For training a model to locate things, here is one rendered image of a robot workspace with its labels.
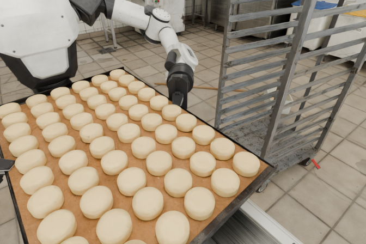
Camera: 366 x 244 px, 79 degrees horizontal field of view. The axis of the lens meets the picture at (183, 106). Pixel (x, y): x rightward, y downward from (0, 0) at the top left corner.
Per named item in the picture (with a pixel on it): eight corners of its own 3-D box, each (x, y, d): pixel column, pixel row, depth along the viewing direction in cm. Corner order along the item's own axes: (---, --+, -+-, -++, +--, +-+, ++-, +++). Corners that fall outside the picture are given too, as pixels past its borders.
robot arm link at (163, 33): (176, 62, 93) (164, 35, 103) (187, 42, 86) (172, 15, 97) (153, 59, 87) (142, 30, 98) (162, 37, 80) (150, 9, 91)
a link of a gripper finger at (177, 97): (170, 107, 60) (172, 95, 65) (182, 107, 60) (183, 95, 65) (170, 102, 59) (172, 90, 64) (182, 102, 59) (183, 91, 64)
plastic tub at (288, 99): (262, 97, 251) (265, 85, 241) (282, 98, 248) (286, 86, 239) (266, 113, 226) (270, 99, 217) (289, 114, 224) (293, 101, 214)
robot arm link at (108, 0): (109, 25, 95) (74, 14, 89) (113, 5, 95) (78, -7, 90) (112, 14, 84) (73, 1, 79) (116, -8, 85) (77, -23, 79)
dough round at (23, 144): (40, 138, 50) (36, 132, 49) (38, 153, 46) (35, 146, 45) (14, 145, 48) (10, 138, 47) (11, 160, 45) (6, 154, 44)
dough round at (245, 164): (238, 153, 46) (239, 147, 45) (261, 165, 44) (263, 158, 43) (227, 169, 43) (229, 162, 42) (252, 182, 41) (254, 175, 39)
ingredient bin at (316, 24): (279, 49, 377) (291, 0, 334) (298, 41, 411) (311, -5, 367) (310, 58, 343) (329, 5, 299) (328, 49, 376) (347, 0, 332)
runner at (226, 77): (224, 81, 140) (225, 77, 138) (221, 79, 142) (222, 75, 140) (293, 62, 165) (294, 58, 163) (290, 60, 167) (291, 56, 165)
